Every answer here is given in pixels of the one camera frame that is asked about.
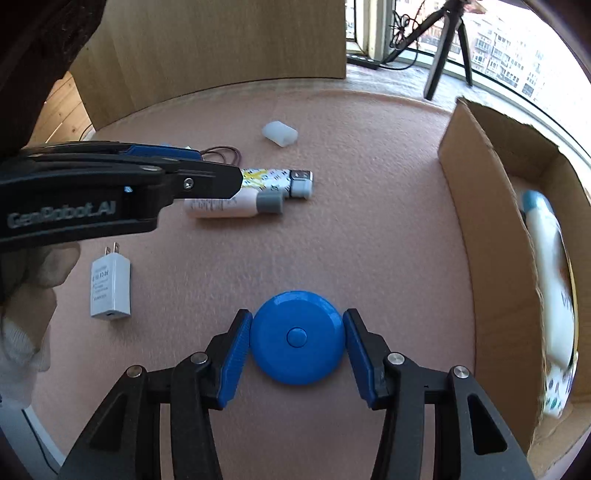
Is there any light laminate wooden board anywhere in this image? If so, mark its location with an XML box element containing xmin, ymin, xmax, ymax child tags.
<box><xmin>69</xmin><ymin>0</ymin><xmax>347</xmax><ymax>131</ymax></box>

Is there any person's left hand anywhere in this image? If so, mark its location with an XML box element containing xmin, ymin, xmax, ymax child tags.
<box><xmin>0</xmin><ymin>241</ymin><xmax>82</xmax><ymax>325</ymax></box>

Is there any white charger plug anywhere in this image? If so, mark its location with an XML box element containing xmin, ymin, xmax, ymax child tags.
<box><xmin>89</xmin><ymin>242</ymin><xmax>133</xmax><ymax>320</ymax></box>

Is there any blue round tape measure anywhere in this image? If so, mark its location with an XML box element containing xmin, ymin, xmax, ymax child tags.
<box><xmin>250</xmin><ymin>290</ymin><xmax>346</xmax><ymax>387</ymax></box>

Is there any printed tissue pack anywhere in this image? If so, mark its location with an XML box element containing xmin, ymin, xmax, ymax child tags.
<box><xmin>542</xmin><ymin>360</ymin><xmax>578</xmax><ymax>419</ymax></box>

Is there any person's left forearm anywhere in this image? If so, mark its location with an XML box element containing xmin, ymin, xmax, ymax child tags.
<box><xmin>0</xmin><ymin>318</ymin><xmax>51</xmax><ymax>409</ymax></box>

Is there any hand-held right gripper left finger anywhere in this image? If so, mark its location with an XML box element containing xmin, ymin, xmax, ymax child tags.
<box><xmin>58</xmin><ymin>308</ymin><xmax>253</xmax><ymax>480</ymax></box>

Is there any plain white bottle grey cap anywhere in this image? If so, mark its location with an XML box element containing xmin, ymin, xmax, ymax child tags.
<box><xmin>184</xmin><ymin>191</ymin><xmax>285</xmax><ymax>219</ymax></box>

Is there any plaid blanket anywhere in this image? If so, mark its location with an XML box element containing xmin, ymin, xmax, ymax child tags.
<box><xmin>346</xmin><ymin>64</ymin><xmax>465</xmax><ymax>112</ymax></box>

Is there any yellow notebook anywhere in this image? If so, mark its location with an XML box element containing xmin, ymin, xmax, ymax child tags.
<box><xmin>564</xmin><ymin>249</ymin><xmax>581</xmax><ymax>370</ymax></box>

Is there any black tripod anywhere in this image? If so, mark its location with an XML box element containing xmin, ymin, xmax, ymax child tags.
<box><xmin>383</xmin><ymin>0</ymin><xmax>474</xmax><ymax>101</ymax></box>

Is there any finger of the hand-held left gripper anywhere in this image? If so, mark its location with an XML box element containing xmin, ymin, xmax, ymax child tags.
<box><xmin>0</xmin><ymin>159</ymin><xmax>243</xmax><ymax>200</ymax></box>
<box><xmin>21</xmin><ymin>141</ymin><xmax>206</xmax><ymax>162</ymax></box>

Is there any person's dark clothing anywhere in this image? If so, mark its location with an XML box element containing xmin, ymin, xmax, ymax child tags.
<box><xmin>0</xmin><ymin>0</ymin><xmax>108</xmax><ymax>155</ymax></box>

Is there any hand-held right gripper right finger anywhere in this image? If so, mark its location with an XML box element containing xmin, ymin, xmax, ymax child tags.
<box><xmin>342</xmin><ymin>308</ymin><xmax>536</xmax><ymax>480</ymax></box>

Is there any pine slat panel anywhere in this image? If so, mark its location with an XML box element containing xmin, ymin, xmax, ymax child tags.
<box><xmin>28</xmin><ymin>69</ymin><xmax>94</xmax><ymax>148</ymax></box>

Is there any white lotion bottle blue cap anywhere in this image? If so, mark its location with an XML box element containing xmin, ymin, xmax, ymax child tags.
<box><xmin>521</xmin><ymin>189</ymin><xmax>578</xmax><ymax>370</ymax></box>

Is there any cardboard box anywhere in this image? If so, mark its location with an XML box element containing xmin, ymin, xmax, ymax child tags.
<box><xmin>438</xmin><ymin>97</ymin><xmax>591</xmax><ymax>480</ymax></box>

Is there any black ring light cable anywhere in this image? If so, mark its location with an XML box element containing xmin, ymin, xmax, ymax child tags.
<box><xmin>346</xmin><ymin>0</ymin><xmax>445</xmax><ymax>73</ymax></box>

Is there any translucent white plastic cap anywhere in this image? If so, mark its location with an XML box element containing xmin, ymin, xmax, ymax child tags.
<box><xmin>262</xmin><ymin>120</ymin><xmax>299</xmax><ymax>148</ymax></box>

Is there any patterned small bottle grey cap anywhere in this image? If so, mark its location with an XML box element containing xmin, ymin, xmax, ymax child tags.
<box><xmin>239</xmin><ymin>167</ymin><xmax>314</xmax><ymax>200</ymax></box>

